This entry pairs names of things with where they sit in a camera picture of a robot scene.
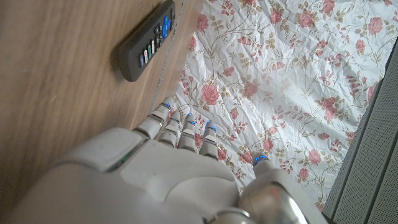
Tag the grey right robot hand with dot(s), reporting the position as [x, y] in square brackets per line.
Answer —
[155, 186]

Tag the floral backdrop sheet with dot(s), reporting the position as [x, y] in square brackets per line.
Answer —
[280, 77]

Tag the black TV remote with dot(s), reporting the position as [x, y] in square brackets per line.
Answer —
[147, 42]

